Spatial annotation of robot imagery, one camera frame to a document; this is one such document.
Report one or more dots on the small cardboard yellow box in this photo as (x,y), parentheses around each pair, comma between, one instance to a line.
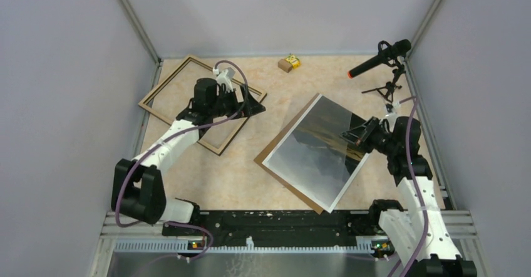
(289,63)

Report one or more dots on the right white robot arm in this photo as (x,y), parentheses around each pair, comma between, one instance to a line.
(416,230)

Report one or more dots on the brown backing board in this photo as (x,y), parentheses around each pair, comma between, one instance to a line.
(295,112)

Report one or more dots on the black microphone on tripod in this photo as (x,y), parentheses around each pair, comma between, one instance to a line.
(388,54)

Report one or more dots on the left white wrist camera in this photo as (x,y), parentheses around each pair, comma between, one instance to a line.
(224,78)

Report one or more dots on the wooden picture frame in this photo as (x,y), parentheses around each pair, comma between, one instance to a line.
(172,94)

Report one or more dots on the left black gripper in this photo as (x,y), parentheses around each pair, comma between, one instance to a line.
(249,107)

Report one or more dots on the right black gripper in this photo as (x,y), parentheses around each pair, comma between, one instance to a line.
(359,136)

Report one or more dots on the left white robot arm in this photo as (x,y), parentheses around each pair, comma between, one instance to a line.
(138,191)

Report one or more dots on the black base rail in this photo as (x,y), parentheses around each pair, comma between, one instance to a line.
(281,229)

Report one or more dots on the landscape photo print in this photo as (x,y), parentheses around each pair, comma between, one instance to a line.
(314,158)

